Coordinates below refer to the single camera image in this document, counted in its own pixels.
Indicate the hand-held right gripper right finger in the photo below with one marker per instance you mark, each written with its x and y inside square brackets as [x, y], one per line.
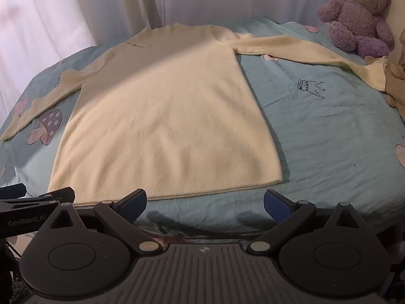
[278, 207]

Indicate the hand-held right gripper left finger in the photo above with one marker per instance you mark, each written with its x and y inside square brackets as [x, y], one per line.
[133, 203]

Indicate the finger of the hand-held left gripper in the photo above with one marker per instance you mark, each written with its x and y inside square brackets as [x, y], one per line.
[63, 194]
[12, 190]

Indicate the cream knit sweater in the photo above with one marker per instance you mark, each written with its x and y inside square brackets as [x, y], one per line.
[171, 110]

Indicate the teal printed bedsheet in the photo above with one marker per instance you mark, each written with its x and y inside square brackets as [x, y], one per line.
[322, 139]

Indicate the beige plush toy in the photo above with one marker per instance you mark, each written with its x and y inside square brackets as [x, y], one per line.
[397, 82]

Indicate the white sheer curtain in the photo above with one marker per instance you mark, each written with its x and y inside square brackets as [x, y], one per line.
[95, 6]

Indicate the purple teddy bear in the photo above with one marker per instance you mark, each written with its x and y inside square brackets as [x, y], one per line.
[357, 15]

